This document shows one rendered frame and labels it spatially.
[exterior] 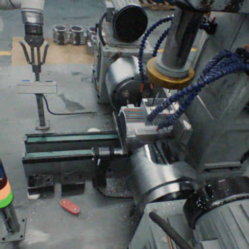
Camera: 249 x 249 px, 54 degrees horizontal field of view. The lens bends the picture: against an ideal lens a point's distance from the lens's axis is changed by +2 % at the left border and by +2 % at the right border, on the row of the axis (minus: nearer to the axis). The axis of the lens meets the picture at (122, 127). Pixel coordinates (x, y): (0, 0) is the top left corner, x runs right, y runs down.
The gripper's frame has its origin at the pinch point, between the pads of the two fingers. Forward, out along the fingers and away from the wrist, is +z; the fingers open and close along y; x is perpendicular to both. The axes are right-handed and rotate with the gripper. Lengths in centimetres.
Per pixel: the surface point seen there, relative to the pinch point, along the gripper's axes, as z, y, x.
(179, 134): 21, 56, -38
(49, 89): 7.3, 5.4, -3.5
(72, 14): -86, 35, 370
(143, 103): 10, 44, -26
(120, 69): -2.9, 39.2, -3.4
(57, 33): -38, 7, 225
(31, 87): 6.5, -2.6, -3.5
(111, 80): 2.8, 34.7, -2.2
